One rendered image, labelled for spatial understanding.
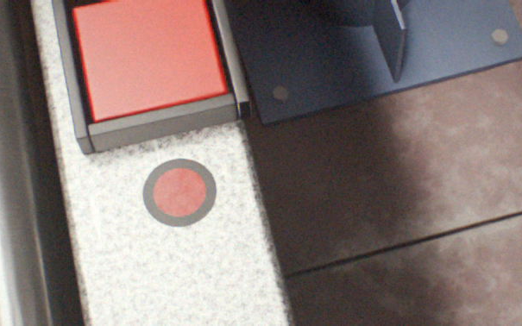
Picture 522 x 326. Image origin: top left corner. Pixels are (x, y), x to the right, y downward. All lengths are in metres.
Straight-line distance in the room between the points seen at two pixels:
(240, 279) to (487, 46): 1.14
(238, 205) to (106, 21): 0.10
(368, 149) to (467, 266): 0.20
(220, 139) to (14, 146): 0.09
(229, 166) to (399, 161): 1.02
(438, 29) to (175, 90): 1.11
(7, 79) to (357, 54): 1.07
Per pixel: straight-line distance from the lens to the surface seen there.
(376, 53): 1.56
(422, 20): 1.59
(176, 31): 0.50
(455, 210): 1.48
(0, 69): 0.52
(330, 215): 1.46
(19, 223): 0.49
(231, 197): 0.48
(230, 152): 0.49
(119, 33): 0.51
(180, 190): 0.48
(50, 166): 0.54
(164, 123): 0.48
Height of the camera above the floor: 1.36
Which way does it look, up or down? 65 degrees down
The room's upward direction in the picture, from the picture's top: 6 degrees counter-clockwise
